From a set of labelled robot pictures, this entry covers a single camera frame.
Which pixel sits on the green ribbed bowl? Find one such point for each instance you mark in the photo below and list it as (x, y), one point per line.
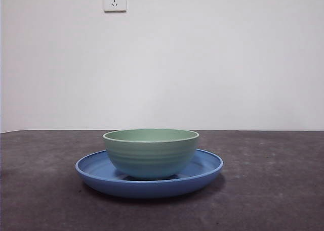
(152, 160)

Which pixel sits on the blue round plate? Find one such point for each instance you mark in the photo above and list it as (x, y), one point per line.
(152, 189)

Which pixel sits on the white wall socket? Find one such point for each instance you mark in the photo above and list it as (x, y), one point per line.
(115, 1)

